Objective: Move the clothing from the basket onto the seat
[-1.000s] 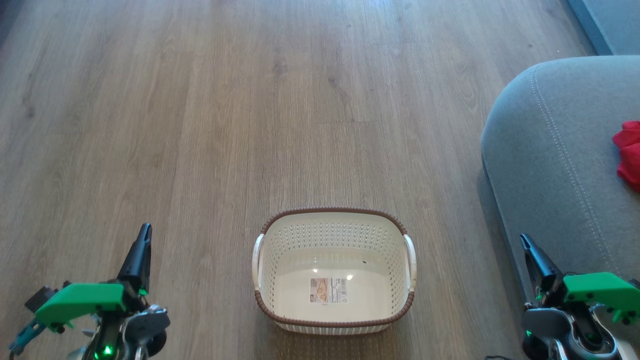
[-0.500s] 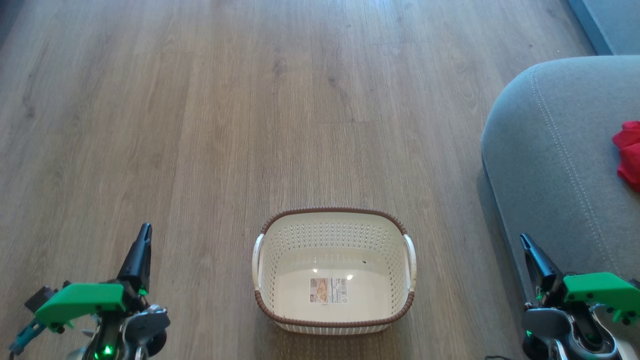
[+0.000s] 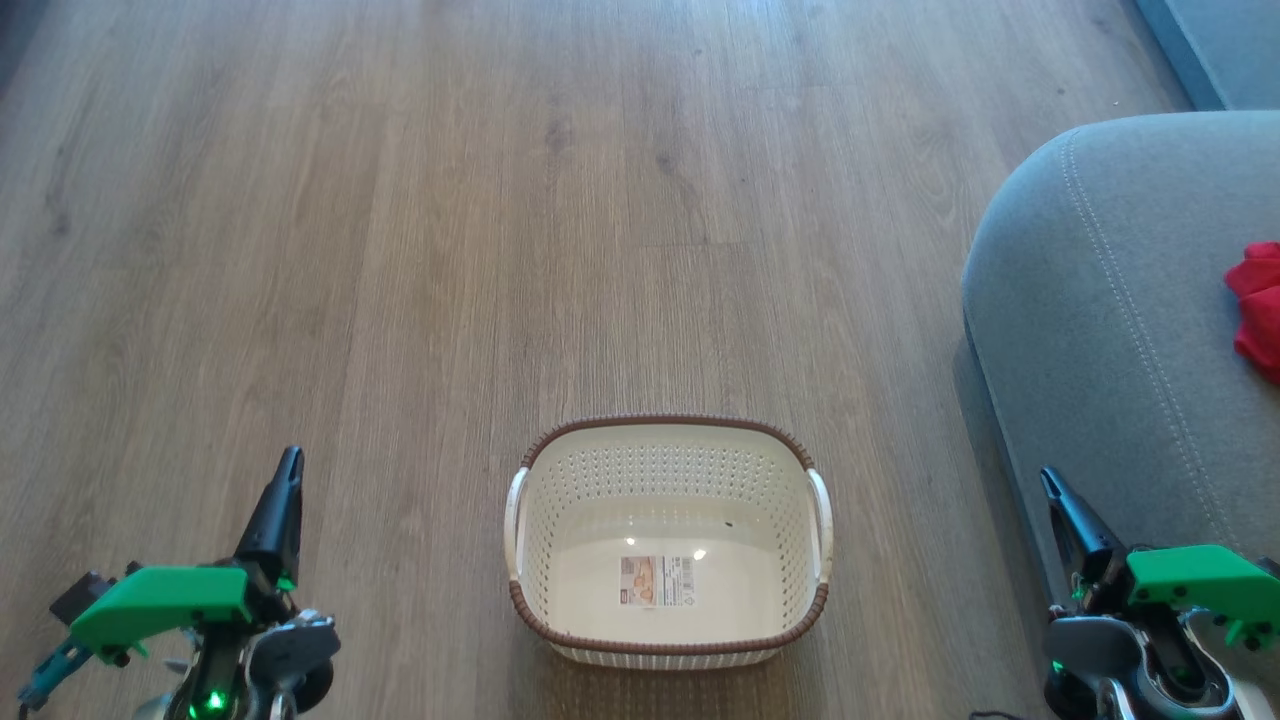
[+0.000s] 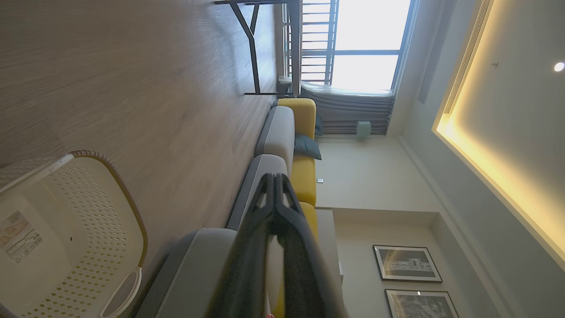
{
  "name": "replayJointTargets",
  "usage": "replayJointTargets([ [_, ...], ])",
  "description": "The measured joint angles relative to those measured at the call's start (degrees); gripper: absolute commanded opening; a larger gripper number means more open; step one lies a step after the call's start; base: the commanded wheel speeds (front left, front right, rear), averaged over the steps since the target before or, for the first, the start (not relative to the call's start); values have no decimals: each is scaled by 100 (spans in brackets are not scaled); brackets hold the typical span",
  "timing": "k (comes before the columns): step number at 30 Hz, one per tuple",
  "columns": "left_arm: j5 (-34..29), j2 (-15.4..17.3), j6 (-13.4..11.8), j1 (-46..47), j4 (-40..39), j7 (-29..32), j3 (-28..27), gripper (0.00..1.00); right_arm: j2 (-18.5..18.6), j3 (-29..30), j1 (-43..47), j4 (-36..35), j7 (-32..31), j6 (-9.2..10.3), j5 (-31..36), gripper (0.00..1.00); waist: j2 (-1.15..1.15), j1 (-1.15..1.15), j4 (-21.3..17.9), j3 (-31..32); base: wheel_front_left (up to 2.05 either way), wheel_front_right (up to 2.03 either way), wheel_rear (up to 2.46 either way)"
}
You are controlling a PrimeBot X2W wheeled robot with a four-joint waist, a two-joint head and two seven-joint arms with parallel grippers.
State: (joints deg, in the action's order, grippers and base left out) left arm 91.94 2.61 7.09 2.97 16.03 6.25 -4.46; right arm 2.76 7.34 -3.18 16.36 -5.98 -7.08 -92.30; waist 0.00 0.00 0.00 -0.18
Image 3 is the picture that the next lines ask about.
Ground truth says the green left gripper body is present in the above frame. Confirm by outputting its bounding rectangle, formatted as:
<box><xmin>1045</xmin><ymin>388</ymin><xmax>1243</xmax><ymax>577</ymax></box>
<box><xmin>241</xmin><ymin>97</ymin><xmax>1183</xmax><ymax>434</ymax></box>
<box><xmin>70</xmin><ymin>560</ymin><xmax>301</xmax><ymax>667</ymax></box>

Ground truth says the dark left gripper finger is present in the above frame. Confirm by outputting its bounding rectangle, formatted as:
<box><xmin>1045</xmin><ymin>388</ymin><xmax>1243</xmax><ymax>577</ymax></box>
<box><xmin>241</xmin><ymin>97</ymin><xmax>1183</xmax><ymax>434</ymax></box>
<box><xmin>234</xmin><ymin>445</ymin><xmax>306</xmax><ymax>587</ymax></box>

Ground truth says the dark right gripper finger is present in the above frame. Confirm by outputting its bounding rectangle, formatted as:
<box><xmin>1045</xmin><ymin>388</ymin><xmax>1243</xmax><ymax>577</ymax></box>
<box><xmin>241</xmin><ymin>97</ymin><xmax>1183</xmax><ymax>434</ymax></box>
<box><xmin>1039</xmin><ymin>466</ymin><xmax>1129</xmax><ymax>593</ymax></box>

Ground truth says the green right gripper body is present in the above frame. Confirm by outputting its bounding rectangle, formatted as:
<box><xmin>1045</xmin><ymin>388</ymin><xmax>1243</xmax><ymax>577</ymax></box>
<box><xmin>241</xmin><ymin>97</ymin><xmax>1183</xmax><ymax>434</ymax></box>
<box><xmin>1074</xmin><ymin>544</ymin><xmax>1280</xmax><ymax>652</ymax></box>

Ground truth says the red cloth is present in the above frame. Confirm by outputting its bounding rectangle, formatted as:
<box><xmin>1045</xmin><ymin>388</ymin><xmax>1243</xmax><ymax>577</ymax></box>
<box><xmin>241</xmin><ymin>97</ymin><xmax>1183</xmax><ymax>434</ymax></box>
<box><xmin>1224</xmin><ymin>241</ymin><xmax>1280</xmax><ymax>387</ymax></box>

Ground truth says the grey sofa seat cushion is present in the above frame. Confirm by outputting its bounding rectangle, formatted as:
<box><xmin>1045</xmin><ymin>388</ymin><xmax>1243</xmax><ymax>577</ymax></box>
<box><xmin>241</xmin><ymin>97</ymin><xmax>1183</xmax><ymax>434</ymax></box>
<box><xmin>1134</xmin><ymin>0</ymin><xmax>1280</xmax><ymax>112</ymax></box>
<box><xmin>961</xmin><ymin>110</ymin><xmax>1280</xmax><ymax>651</ymax></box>

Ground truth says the paper label sticker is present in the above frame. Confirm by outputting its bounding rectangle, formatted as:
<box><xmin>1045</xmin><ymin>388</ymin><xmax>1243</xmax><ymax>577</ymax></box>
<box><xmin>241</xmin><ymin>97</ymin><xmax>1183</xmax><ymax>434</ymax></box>
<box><xmin>619</xmin><ymin>555</ymin><xmax>695</xmax><ymax>608</ymax></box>

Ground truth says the cream plastic laundry basket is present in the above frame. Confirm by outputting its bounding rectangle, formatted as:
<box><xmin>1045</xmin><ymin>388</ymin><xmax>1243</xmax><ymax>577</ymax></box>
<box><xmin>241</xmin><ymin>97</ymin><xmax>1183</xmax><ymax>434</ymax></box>
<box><xmin>503</xmin><ymin>414</ymin><xmax>834</xmax><ymax>670</ymax></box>

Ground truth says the teal cable connector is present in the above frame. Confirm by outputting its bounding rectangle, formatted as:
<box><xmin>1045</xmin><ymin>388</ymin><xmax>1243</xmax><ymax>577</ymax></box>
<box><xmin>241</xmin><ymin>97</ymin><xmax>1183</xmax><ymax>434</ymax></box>
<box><xmin>17</xmin><ymin>636</ymin><xmax>93</xmax><ymax>714</ymax></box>

